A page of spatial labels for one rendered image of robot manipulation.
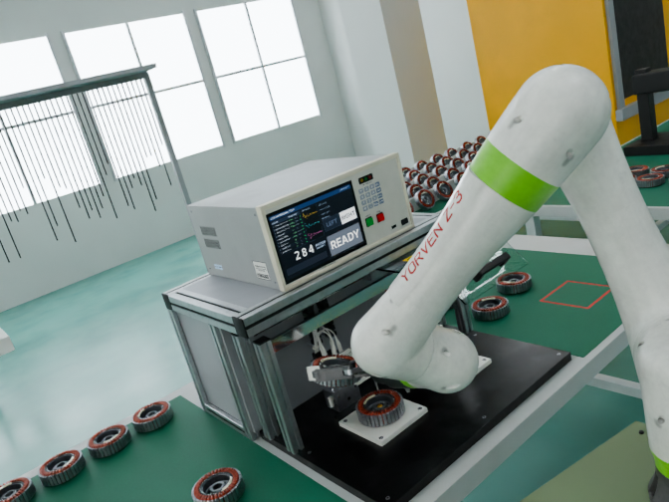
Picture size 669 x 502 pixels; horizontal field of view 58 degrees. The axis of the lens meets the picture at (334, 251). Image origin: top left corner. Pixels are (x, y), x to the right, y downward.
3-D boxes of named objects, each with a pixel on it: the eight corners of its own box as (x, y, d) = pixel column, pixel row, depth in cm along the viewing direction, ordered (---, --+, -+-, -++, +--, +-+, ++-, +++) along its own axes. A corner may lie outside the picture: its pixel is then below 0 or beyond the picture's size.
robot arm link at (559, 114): (627, 96, 82) (551, 47, 83) (639, 100, 70) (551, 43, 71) (541, 203, 89) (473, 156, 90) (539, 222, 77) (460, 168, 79)
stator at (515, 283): (507, 280, 204) (505, 270, 203) (538, 281, 197) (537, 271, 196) (491, 294, 197) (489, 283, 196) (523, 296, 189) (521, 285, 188)
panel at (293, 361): (432, 319, 185) (411, 227, 177) (256, 433, 149) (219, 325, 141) (429, 319, 186) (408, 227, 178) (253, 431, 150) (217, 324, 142)
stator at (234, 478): (186, 514, 129) (180, 499, 128) (212, 478, 139) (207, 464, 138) (230, 515, 125) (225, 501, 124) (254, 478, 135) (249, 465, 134)
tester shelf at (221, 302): (452, 228, 166) (449, 213, 165) (247, 339, 129) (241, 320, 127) (350, 223, 201) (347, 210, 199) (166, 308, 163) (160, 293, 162)
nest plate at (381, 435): (428, 411, 139) (427, 406, 139) (381, 446, 131) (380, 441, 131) (384, 394, 151) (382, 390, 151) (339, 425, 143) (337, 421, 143)
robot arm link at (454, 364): (490, 398, 99) (495, 333, 102) (432, 384, 93) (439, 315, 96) (433, 398, 110) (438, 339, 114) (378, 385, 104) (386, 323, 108)
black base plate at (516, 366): (571, 360, 149) (570, 352, 148) (389, 518, 113) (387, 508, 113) (431, 327, 186) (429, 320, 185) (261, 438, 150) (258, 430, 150)
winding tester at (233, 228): (415, 226, 161) (398, 151, 155) (285, 292, 137) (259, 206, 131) (327, 221, 192) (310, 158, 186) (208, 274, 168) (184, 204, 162)
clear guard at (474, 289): (529, 264, 145) (525, 240, 144) (466, 305, 132) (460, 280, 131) (429, 253, 171) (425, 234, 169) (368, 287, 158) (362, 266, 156)
